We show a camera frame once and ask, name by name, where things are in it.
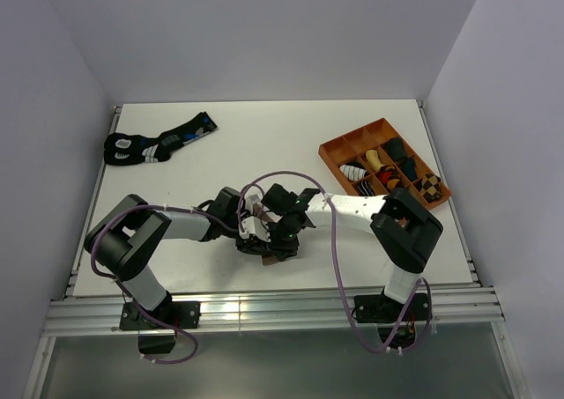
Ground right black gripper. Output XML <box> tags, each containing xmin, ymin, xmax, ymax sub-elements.
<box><xmin>259</xmin><ymin>214</ymin><xmax>300</xmax><ymax>262</ymax></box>

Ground brown sock red stripes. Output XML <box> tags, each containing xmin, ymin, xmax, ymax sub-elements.
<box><xmin>257</xmin><ymin>211</ymin><xmax>293</xmax><ymax>266</ymax></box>

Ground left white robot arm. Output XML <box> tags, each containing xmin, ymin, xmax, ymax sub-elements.
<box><xmin>84</xmin><ymin>187</ymin><xmax>270</xmax><ymax>328</ymax></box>

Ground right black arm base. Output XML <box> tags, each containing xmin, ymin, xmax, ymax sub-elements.
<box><xmin>351</xmin><ymin>293</ymin><xmax>433</xmax><ymax>352</ymax></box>

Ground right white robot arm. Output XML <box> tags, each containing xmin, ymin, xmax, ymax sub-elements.
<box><xmin>262</xmin><ymin>183</ymin><xmax>443</xmax><ymax>320</ymax></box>

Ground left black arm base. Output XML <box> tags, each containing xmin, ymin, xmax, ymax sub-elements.
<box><xmin>119</xmin><ymin>299</ymin><xmax>201</xmax><ymax>357</ymax></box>

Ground black white striped rolled sock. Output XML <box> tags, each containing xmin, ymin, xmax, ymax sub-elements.
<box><xmin>356</xmin><ymin>180</ymin><xmax>375</xmax><ymax>196</ymax></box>

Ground orange compartment tray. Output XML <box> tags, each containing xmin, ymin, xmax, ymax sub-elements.
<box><xmin>318</xmin><ymin>118</ymin><xmax>451</xmax><ymax>210</ymax></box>

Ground yellow rolled sock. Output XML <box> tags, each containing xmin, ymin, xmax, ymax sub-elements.
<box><xmin>366</xmin><ymin>150</ymin><xmax>383</xmax><ymax>173</ymax></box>

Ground black blue patterned sock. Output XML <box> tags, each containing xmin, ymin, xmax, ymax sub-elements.
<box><xmin>103</xmin><ymin>112</ymin><xmax>219</xmax><ymax>166</ymax></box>

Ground red black rolled sock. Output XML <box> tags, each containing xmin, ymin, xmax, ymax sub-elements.
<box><xmin>375</xmin><ymin>166</ymin><xmax>403</xmax><ymax>192</ymax></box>

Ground dark green rolled sock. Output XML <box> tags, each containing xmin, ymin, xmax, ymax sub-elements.
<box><xmin>383</xmin><ymin>137</ymin><xmax>408</xmax><ymax>162</ymax></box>

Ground dark teal rolled sock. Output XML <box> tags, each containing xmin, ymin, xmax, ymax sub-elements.
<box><xmin>400</xmin><ymin>157</ymin><xmax>418</xmax><ymax>181</ymax></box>

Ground brown checkered rolled sock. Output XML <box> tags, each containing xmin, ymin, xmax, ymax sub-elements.
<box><xmin>419</xmin><ymin>174</ymin><xmax>442</xmax><ymax>203</ymax></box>

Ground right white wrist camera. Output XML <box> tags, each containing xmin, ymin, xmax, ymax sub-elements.
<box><xmin>239</xmin><ymin>216</ymin><xmax>271</xmax><ymax>242</ymax></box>

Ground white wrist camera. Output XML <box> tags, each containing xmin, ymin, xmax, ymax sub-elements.
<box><xmin>239</xmin><ymin>216</ymin><xmax>271</xmax><ymax>242</ymax></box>
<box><xmin>244</xmin><ymin>194</ymin><xmax>263</xmax><ymax>212</ymax></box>

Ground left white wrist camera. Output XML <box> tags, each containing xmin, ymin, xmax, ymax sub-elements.
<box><xmin>244</xmin><ymin>194</ymin><xmax>263</xmax><ymax>212</ymax></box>

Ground aluminium table rail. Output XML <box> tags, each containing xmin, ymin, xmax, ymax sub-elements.
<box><xmin>41</xmin><ymin>285</ymin><xmax>505</xmax><ymax>337</ymax></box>

